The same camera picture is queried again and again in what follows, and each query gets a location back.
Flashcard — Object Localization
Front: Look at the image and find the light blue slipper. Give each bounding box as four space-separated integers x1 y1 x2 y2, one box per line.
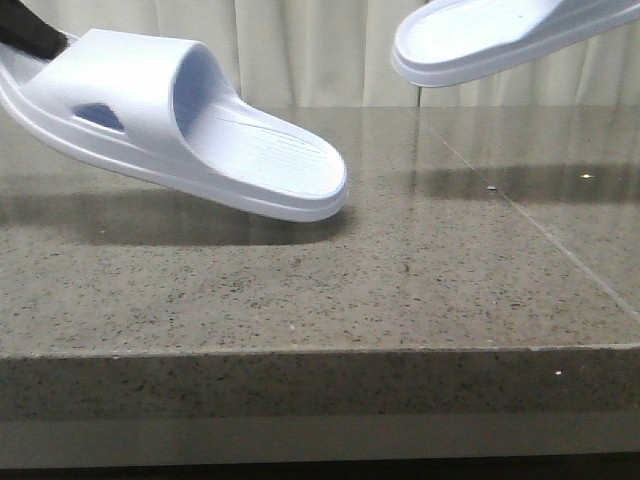
390 1 639 88
1 29 348 222

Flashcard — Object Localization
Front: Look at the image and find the beige pleated curtain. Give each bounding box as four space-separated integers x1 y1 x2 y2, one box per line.
29 1 639 107

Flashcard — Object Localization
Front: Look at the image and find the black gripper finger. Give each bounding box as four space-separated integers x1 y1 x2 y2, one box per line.
1 0 69 60

